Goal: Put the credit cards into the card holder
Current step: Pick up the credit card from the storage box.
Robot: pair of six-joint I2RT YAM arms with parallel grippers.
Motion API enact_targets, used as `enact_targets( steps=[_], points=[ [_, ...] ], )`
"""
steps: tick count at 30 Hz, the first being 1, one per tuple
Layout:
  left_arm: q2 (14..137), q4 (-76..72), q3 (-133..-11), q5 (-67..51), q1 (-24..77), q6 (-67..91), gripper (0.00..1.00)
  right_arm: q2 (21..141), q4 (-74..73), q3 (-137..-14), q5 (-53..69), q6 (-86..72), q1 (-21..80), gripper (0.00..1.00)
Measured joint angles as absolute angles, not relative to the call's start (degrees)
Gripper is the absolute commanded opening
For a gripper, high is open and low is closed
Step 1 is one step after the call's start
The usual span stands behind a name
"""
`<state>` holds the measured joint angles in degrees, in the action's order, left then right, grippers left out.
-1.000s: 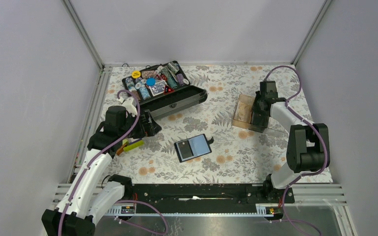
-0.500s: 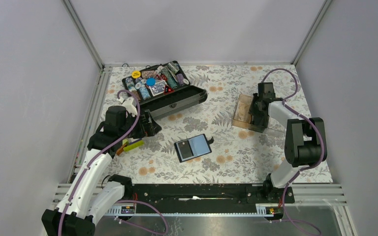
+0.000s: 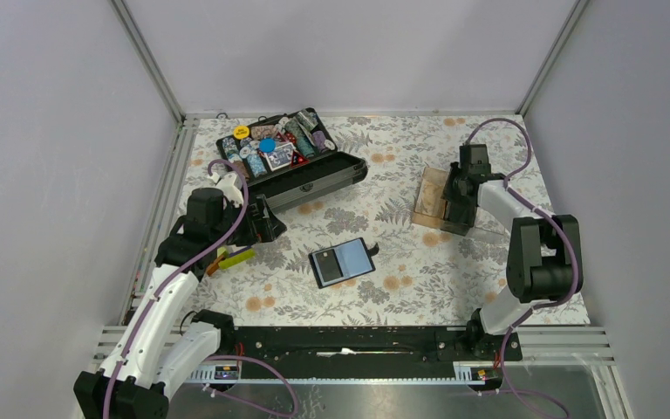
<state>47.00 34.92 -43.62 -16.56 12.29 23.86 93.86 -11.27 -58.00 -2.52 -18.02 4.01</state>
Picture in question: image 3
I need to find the black poker chip case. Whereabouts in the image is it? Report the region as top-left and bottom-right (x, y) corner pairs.
(215, 107), (368, 211)

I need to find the blue round dealer chip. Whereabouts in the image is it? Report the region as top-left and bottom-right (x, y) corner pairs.
(259, 137), (277, 154)

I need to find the clear transparent card box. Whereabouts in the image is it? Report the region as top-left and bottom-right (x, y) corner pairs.
(468, 223), (509, 244)

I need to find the green purple toy block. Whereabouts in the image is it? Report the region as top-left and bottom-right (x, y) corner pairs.
(204, 246), (256, 276)

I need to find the red triangular dealer button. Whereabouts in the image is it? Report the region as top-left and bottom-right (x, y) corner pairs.
(290, 151), (310, 168)

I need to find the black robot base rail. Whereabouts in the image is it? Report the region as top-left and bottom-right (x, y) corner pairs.
(217, 323), (523, 364)

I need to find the blue playing card deck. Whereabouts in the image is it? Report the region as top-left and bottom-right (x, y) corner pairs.
(264, 143), (296, 172)

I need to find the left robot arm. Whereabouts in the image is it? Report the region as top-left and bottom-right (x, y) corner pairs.
(73, 168), (286, 418)

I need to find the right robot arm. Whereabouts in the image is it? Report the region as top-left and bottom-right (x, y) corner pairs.
(442, 145), (583, 360)

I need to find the black card holder wallet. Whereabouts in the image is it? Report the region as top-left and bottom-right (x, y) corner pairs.
(308, 237), (379, 289)

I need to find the black credit card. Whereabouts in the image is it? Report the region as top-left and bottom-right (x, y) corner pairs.
(314, 250), (344, 287)

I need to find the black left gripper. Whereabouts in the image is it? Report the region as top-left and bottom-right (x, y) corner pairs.
(211, 194), (285, 247)

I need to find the yellow round chip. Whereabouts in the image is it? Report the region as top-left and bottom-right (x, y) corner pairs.
(233, 125), (250, 141)

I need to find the blue poker chip stack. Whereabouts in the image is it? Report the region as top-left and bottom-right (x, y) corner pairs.
(246, 152), (268, 178)

